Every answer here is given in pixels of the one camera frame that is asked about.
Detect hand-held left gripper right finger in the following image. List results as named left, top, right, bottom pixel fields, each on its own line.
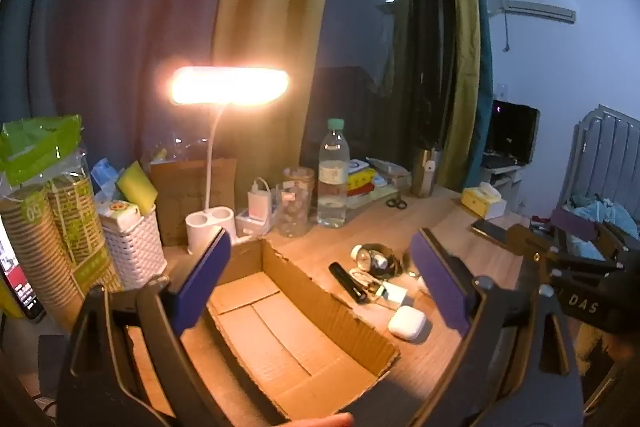
left=409, top=227, right=586, bottom=427

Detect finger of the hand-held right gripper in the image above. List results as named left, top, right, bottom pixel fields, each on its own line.
left=506, top=226, right=623, bottom=275
left=551, top=206, right=640, bottom=260

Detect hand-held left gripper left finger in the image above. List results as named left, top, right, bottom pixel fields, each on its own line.
left=56, top=227, right=233, bottom=427

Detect white earbuds case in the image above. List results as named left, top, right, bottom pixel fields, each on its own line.
left=388, top=307, right=427, bottom=339

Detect wristwatch with dark strap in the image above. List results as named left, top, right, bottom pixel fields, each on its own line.
left=350, top=243, right=403, bottom=280

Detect corrugated cardboard box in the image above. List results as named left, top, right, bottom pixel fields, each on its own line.
left=170, top=238, right=401, bottom=425

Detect person's left hand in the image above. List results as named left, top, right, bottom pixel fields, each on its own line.
left=280, top=412, right=357, bottom=427

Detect teal clothes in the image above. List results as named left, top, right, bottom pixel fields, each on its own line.
left=562, top=194, right=640, bottom=258

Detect yellow tissue box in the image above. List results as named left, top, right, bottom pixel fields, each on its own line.
left=461, top=182, right=507, bottom=219

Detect white woven plastic basket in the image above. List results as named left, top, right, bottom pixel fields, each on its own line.
left=100, top=202, right=168, bottom=290

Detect white power strip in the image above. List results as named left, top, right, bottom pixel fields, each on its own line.
left=235, top=207, right=277, bottom=239

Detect grey headboard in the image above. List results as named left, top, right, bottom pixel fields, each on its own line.
left=560, top=104, right=640, bottom=218

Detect brown printed carton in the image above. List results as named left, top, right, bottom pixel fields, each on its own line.
left=150, top=157, right=238, bottom=248

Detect white paper packet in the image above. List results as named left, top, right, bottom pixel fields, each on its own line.
left=95, top=199, right=141, bottom=229

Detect black monitor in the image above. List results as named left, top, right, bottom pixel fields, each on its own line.
left=487, top=99, right=541, bottom=165

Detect yellow-green sponge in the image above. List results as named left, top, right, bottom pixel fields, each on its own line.
left=116, top=161, right=158, bottom=215

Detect clear glass with stickers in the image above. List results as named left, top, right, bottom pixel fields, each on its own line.
left=277, top=189, right=308, bottom=238

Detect stainless steel tumbler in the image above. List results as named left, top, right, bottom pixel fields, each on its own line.
left=411, top=147, right=443, bottom=198

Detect stack of papers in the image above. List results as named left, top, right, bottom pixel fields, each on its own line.
left=367, top=157, right=413, bottom=198

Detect blue packet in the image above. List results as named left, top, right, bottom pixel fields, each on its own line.
left=90, top=157, right=126, bottom=202

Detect clear plastic water bottle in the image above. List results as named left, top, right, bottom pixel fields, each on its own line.
left=317, top=118, right=349, bottom=228

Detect green paper cup package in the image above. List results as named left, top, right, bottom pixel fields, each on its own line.
left=0, top=114, right=123, bottom=323

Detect smartphone with lit screen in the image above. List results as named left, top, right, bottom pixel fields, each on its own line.
left=0, top=232, right=43, bottom=323

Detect white desk lamp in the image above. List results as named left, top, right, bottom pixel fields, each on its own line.
left=167, top=66, right=291, bottom=254

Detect teal curtain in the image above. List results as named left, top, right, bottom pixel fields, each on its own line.
left=470, top=0, right=497, bottom=148
left=0, top=0, right=251, bottom=168

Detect white air conditioner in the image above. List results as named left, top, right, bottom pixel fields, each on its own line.
left=500, top=0, right=577, bottom=25

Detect yellow-green curtain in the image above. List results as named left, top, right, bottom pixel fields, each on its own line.
left=442, top=0, right=483, bottom=192
left=212, top=0, right=341, bottom=188

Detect dark glass window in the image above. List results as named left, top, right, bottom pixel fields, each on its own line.
left=305, top=0, right=451, bottom=195

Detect white charger with cable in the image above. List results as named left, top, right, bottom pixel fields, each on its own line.
left=247, top=177, right=273, bottom=223

